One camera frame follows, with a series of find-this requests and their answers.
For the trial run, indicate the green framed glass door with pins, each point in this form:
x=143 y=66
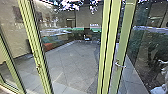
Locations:
x=123 y=40
x=8 y=66
x=106 y=43
x=33 y=50

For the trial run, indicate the dark outdoor chair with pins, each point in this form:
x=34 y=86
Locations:
x=87 y=35

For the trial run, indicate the green outdoor table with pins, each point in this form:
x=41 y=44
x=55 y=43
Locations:
x=85 y=30

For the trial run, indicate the orange outdoor planter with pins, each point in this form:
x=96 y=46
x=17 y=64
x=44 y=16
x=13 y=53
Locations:
x=48 y=46

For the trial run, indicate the green garden shrubs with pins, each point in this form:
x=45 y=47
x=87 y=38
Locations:
x=146 y=53

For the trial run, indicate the brown outdoor wall picture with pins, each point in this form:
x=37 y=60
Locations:
x=17 y=14

